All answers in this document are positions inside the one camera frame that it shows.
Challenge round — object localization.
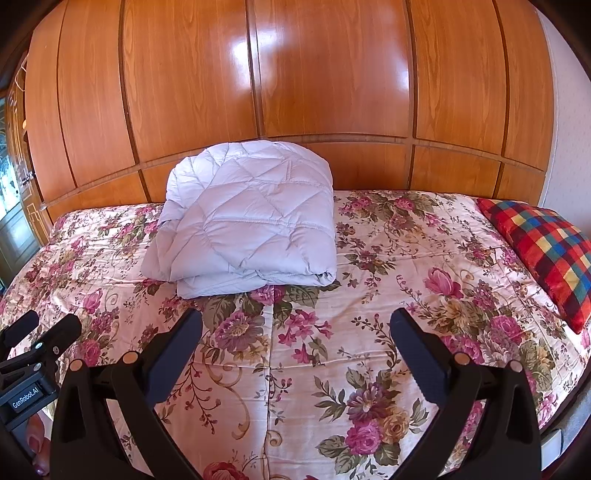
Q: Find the person's left hand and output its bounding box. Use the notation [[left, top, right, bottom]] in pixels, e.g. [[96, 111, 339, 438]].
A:
[[22, 410, 54, 477]]

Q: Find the bed base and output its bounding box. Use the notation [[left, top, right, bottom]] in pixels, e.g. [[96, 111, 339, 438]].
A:
[[538, 392, 591, 476]]

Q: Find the wooden headboard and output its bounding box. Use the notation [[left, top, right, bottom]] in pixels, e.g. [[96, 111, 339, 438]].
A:
[[22, 0, 556, 223]]

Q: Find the white quilted down blanket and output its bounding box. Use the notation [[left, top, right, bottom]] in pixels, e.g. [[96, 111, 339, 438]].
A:
[[141, 140, 338, 299]]

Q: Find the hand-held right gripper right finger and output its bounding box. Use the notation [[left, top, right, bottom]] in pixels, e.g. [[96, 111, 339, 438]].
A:
[[390, 308, 542, 480]]

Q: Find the plaid pillow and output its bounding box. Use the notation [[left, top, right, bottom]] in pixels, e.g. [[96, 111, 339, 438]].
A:
[[475, 198, 591, 335]]

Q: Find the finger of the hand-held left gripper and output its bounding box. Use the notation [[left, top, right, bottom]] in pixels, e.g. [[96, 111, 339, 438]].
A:
[[0, 310, 40, 348], [27, 314, 83, 366]]

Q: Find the floral bedspread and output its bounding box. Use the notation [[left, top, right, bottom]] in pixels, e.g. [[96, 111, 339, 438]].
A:
[[0, 189, 591, 480]]

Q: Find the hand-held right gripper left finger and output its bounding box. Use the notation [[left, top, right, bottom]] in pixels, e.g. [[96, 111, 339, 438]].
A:
[[50, 308, 204, 480]]

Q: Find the glass-panelled wooden door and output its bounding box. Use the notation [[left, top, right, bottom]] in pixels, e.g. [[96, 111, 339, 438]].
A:
[[0, 55, 44, 287]]

